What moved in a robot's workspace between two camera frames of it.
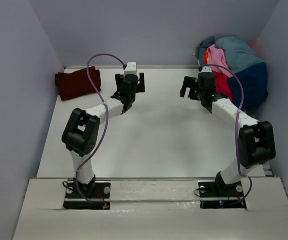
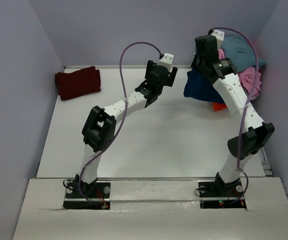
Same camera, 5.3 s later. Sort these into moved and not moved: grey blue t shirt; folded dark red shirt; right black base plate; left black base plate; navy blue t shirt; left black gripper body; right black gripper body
Moved: navy blue t shirt; right black gripper body; left black gripper body
Not moved: folded dark red shirt; left black base plate; right black base plate; grey blue t shirt
